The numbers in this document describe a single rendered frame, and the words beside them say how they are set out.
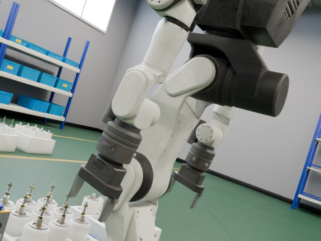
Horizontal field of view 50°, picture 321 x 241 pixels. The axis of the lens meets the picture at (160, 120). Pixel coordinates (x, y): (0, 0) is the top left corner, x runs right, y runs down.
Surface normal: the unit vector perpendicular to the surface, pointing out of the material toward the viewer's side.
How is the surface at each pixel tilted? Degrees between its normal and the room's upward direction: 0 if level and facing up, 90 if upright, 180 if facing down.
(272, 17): 105
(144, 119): 100
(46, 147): 90
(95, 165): 88
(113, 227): 115
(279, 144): 90
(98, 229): 90
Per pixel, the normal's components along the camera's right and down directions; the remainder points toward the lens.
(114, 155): 0.15, 0.14
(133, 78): -0.44, -0.18
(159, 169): 0.84, 0.19
